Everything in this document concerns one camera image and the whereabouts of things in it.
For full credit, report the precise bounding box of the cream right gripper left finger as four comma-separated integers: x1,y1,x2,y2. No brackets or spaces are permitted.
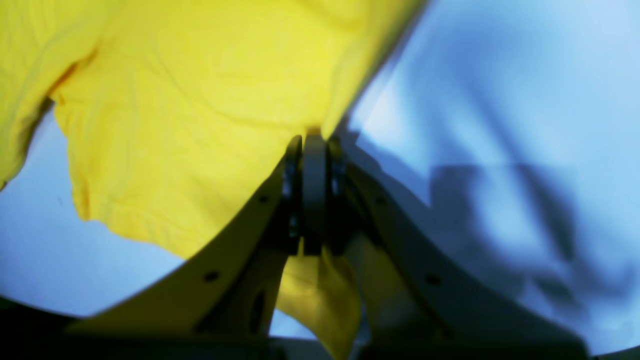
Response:
67,136,303,337

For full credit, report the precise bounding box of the yellow T-shirt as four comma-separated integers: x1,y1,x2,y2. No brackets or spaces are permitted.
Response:
0,0,428,360

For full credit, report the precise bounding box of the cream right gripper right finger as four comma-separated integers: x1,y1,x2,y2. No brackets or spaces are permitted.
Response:
327,137,582,346

